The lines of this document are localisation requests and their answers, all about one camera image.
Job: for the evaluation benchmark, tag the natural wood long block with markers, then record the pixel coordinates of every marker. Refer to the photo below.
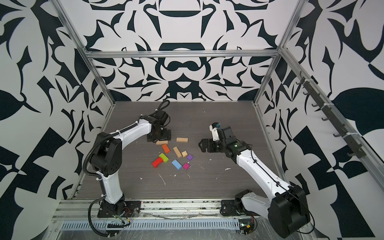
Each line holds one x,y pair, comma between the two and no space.
182,140
177,152
158,143

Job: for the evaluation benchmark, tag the grey wall hook rack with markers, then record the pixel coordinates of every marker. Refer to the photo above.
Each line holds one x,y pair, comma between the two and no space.
333,115

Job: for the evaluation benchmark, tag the aluminium mounting rail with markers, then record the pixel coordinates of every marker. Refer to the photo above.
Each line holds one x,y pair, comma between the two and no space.
158,209

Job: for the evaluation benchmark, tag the magenta wood block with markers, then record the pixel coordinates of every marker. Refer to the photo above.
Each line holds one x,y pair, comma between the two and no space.
186,166

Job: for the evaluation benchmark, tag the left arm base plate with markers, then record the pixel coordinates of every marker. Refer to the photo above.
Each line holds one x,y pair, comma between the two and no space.
123,209

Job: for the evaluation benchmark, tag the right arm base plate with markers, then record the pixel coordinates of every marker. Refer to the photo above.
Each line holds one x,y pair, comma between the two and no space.
234,208

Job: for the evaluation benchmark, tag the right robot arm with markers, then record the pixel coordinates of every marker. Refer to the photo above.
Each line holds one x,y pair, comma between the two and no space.
284,205

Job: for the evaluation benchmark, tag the green lit controller board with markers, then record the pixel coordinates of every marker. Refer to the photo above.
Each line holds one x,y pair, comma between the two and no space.
247,228

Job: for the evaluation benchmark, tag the aluminium cage frame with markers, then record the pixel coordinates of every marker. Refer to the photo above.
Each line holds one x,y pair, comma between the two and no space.
372,162

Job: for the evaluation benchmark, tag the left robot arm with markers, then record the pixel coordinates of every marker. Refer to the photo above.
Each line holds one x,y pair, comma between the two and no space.
105,157

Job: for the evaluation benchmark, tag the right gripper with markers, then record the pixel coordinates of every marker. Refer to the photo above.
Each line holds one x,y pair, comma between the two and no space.
211,142

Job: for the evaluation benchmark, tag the light blue wood block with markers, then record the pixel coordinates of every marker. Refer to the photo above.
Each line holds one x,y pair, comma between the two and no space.
176,164

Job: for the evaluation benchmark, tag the white slotted cable duct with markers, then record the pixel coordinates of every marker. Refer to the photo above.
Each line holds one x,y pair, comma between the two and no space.
186,224

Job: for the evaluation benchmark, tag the red arch wood block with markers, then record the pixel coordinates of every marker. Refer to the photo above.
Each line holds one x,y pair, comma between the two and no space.
157,162

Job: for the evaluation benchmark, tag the orange wood block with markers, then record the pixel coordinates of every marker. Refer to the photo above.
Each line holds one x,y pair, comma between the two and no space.
166,148

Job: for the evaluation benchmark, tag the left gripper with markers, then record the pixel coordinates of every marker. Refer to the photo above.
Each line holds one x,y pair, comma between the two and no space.
167,136

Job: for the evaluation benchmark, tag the green wood block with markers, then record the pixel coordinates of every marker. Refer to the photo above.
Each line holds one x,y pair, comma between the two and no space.
164,157

